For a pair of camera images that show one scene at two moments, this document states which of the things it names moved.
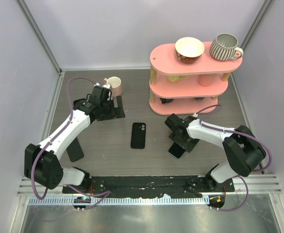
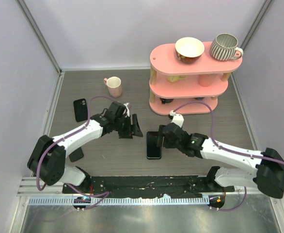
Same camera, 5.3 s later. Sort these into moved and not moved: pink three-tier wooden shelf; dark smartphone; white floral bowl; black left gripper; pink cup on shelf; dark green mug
Moved: dark smartphone; black left gripper
Not moved: dark green mug; pink cup on shelf; pink three-tier wooden shelf; white floral bowl
